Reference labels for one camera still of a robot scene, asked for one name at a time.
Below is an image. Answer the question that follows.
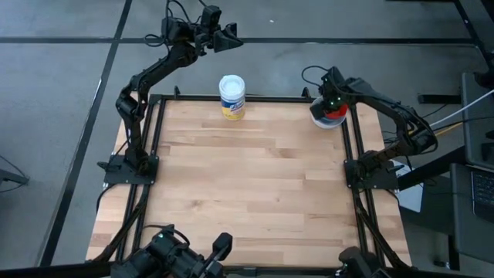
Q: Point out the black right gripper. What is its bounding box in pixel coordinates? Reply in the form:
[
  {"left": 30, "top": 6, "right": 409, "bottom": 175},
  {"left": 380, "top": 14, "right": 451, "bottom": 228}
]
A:
[{"left": 310, "top": 66, "right": 350, "bottom": 121}]

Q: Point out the large white bowl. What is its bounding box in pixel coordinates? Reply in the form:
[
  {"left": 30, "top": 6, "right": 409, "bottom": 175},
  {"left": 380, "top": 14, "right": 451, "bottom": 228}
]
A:
[{"left": 310, "top": 96, "right": 348, "bottom": 131}]

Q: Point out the black stand leg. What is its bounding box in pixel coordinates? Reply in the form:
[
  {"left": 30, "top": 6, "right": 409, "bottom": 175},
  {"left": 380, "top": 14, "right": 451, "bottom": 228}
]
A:
[{"left": 0, "top": 154, "right": 30, "bottom": 194}]

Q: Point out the white cable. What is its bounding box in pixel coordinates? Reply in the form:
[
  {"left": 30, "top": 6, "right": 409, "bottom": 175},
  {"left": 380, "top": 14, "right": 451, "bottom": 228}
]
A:
[{"left": 429, "top": 89, "right": 494, "bottom": 127}]

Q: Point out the red bowl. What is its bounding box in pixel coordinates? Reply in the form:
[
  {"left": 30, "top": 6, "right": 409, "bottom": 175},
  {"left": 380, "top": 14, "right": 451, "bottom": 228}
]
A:
[{"left": 323, "top": 103, "right": 350, "bottom": 120}]

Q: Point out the white paper sheet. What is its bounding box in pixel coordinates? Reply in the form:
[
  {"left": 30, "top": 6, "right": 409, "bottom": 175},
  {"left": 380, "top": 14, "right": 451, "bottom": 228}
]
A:
[{"left": 393, "top": 160, "right": 425, "bottom": 213}]

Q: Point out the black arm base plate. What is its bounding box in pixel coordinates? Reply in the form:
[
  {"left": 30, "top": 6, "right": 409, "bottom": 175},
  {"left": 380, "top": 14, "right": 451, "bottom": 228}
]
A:
[
  {"left": 103, "top": 154, "right": 160, "bottom": 185},
  {"left": 343, "top": 158, "right": 399, "bottom": 190}
]

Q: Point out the black laptop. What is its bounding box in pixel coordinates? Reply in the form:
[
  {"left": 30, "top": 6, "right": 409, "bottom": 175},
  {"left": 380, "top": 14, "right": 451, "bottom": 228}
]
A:
[{"left": 470, "top": 169, "right": 494, "bottom": 225}]

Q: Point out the Lysol wipes canister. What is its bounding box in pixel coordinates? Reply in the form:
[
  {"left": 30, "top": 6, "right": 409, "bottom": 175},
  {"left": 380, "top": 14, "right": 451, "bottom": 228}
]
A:
[{"left": 218, "top": 74, "right": 247, "bottom": 122}]

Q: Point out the dark grey desk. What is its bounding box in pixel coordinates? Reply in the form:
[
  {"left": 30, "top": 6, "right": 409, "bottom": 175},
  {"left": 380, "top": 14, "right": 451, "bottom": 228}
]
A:
[{"left": 449, "top": 71, "right": 494, "bottom": 267}]

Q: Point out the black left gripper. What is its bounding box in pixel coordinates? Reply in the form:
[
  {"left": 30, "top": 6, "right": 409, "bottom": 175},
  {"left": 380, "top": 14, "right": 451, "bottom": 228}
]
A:
[{"left": 194, "top": 22, "right": 244, "bottom": 54}]

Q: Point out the yellow cable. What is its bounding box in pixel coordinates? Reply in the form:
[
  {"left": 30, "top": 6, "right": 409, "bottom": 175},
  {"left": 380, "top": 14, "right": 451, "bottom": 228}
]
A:
[{"left": 434, "top": 121, "right": 464, "bottom": 137}]

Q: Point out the black desk leg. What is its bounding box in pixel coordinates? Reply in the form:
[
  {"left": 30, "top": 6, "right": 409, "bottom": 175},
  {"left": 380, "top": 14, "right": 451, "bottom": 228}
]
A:
[{"left": 397, "top": 146, "right": 466, "bottom": 190}]

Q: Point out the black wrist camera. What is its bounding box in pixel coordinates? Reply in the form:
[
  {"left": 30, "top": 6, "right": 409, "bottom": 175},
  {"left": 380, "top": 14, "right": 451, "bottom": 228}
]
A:
[{"left": 200, "top": 4, "right": 223, "bottom": 29}]

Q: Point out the black cable bundle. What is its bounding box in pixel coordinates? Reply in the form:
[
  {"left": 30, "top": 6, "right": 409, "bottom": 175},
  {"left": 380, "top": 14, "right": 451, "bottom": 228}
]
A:
[
  {"left": 94, "top": 184, "right": 151, "bottom": 263},
  {"left": 353, "top": 188, "right": 410, "bottom": 271}
]

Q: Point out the black aluminium table frame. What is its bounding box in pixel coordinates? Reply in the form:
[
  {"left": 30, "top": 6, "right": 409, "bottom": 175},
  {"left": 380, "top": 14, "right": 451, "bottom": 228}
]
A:
[{"left": 115, "top": 85, "right": 391, "bottom": 271}]

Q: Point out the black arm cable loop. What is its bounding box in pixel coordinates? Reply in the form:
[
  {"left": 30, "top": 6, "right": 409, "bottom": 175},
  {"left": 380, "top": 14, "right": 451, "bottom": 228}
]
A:
[{"left": 300, "top": 64, "right": 329, "bottom": 88}]

